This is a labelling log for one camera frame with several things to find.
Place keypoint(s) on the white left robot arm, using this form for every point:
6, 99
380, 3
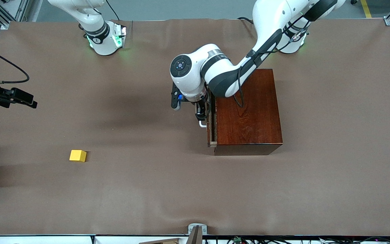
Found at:
222, 71

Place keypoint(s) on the grey metal bracket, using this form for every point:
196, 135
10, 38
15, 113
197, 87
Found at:
204, 228

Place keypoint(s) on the light wooden plank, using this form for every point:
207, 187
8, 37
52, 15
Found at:
164, 241

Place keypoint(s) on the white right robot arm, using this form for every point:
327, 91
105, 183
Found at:
93, 20

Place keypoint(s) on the aluminium frame rails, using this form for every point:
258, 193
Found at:
15, 10

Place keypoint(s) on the grey camera mount beam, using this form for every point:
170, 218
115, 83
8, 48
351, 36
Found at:
195, 237

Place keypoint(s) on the yellow block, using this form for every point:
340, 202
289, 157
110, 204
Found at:
77, 155

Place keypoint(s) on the brown table mat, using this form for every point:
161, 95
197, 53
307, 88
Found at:
147, 189

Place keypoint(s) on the green terminal connector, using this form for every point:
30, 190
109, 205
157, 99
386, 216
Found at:
237, 239

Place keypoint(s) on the dark red wooden cabinet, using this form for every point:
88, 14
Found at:
249, 115

